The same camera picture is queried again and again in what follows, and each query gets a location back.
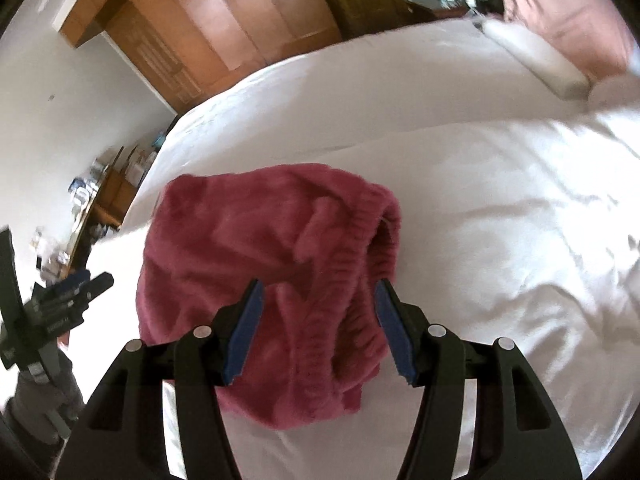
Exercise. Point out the dark wooden nightstand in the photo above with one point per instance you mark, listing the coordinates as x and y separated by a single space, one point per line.
427 11

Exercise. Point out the grey gloved left hand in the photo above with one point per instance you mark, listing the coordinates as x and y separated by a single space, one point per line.
27 411

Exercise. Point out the pink pillow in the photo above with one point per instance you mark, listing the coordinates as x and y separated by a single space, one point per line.
591 34

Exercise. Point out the white pillow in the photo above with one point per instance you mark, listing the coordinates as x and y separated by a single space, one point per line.
552 68

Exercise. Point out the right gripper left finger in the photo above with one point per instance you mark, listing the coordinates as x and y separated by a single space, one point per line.
151 393

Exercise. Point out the cluttered wooden side table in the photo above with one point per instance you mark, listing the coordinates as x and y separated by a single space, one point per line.
101 199

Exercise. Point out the brown wooden wardrobe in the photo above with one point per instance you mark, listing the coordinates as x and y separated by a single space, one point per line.
190 50

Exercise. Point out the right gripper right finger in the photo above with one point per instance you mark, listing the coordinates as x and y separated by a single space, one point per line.
518 433

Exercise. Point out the white bed duvet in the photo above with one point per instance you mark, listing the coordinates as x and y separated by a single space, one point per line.
427 156

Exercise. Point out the pink fleece pants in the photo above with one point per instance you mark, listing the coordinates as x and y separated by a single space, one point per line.
319 239

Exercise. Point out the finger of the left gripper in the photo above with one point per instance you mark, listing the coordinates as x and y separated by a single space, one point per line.
74 306
70 286

